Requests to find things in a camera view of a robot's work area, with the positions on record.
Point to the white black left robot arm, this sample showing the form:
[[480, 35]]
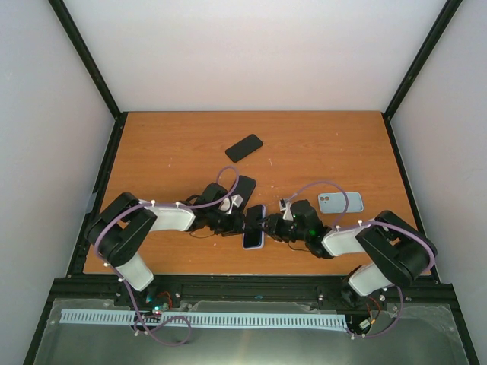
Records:
[[118, 232]]

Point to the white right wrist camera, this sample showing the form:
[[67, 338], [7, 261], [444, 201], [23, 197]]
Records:
[[284, 207]]

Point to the black frame post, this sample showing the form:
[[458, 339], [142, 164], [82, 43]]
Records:
[[440, 24], [69, 26]]

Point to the black right frame post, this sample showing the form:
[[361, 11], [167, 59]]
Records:
[[440, 24]]

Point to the blue phone black screen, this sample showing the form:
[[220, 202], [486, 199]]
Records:
[[254, 228]]

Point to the black phone on table top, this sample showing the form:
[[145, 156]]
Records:
[[243, 148]]

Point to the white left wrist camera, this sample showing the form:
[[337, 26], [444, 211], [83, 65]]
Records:
[[231, 203]]

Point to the purple phone black screen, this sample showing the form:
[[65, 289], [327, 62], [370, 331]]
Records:
[[243, 191]]

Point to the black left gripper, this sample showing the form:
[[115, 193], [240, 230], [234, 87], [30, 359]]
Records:
[[235, 226]]

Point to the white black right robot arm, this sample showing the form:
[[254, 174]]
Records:
[[398, 252]]

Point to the lavender phone case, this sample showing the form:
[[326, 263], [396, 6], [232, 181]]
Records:
[[253, 248]]

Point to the light blue phone case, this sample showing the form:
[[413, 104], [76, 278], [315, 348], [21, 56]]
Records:
[[334, 203]]

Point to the black left frame post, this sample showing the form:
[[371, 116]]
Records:
[[69, 26]]

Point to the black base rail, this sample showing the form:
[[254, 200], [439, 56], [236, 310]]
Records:
[[321, 292]]

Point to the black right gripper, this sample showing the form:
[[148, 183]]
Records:
[[273, 226]]

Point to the light blue cable duct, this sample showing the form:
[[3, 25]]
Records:
[[332, 322]]

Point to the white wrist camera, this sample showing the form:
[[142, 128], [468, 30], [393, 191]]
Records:
[[284, 207], [231, 203]]

